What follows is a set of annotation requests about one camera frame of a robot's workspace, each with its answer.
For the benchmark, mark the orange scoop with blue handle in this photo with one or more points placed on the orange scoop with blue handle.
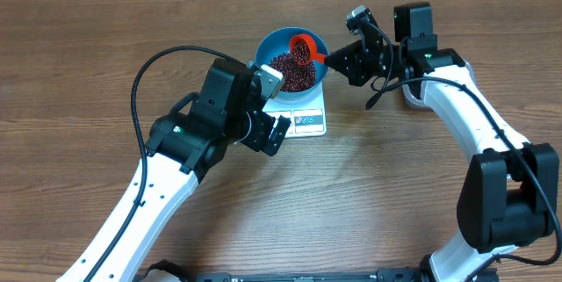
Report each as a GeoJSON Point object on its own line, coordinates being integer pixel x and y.
{"type": "Point", "coordinates": [303, 50]}

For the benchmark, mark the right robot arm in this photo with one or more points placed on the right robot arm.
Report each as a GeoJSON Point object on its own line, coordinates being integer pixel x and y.
{"type": "Point", "coordinates": [509, 197]}

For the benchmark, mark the blue bowl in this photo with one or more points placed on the blue bowl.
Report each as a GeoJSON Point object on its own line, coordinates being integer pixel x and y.
{"type": "Point", "coordinates": [277, 43]}

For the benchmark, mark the clear plastic container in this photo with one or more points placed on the clear plastic container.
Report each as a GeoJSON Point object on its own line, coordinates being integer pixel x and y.
{"type": "Point", "coordinates": [411, 100]}

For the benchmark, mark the white digital kitchen scale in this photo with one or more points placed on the white digital kitchen scale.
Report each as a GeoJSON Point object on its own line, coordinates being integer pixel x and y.
{"type": "Point", "coordinates": [306, 111]}

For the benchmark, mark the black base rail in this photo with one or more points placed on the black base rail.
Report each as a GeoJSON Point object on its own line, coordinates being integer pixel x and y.
{"type": "Point", "coordinates": [167, 271]}

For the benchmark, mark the red beans in bowl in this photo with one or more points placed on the red beans in bowl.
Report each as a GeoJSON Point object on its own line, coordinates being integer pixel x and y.
{"type": "Point", "coordinates": [297, 78]}

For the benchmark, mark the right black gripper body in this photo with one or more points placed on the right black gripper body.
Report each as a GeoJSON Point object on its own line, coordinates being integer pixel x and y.
{"type": "Point", "coordinates": [377, 55]}

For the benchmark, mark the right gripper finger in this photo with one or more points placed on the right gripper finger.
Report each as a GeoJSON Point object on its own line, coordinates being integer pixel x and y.
{"type": "Point", "coordinates": [347, 60]}
{"type": "Point", "coordinates": [358, 77]}

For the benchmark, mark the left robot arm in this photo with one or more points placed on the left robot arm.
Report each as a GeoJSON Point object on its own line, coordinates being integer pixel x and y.
{"type": "Point", "coordinates": [182, 146]}

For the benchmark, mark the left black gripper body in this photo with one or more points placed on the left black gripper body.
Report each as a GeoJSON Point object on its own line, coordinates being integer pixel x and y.
{"type": "Point", "coordinates": [258, 133]}

